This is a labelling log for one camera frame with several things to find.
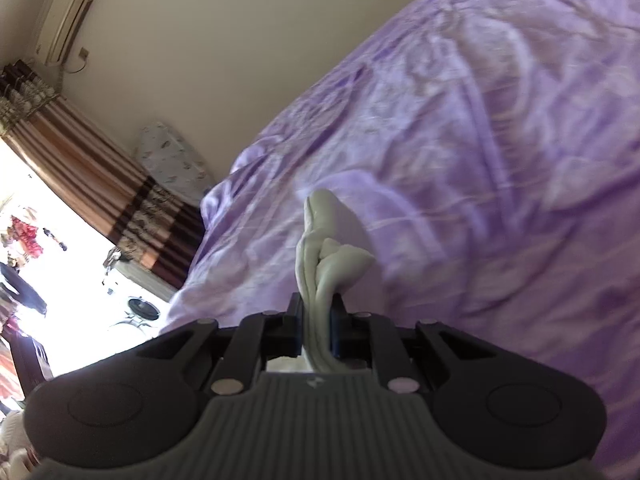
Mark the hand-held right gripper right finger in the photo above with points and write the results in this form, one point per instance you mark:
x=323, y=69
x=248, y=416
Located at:
x=360, y=340

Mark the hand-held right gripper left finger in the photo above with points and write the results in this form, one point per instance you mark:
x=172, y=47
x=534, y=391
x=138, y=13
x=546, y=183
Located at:
x=250, y=345

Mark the white long-sleeve sweatshirt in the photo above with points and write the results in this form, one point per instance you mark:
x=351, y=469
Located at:
x=322, y=270

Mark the white washing machine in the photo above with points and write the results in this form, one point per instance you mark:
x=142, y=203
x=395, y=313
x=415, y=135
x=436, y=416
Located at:
x=137, y=305

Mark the floral fabric cover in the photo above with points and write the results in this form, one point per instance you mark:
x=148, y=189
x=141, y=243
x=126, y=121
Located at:
x=172, y=160

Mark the purple bed cover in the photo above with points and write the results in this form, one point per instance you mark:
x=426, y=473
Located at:
x=475, y=160

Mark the brown striped curtain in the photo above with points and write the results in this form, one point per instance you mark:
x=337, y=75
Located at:
x=95, y=175

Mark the dark hanging clothing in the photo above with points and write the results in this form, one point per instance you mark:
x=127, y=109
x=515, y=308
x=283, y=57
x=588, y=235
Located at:
x=22, y=290

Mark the red hanging clothing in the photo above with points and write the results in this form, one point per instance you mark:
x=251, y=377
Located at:
x=26, y=235

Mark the white wall air conditioner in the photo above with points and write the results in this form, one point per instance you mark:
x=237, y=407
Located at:
x=67, y=10

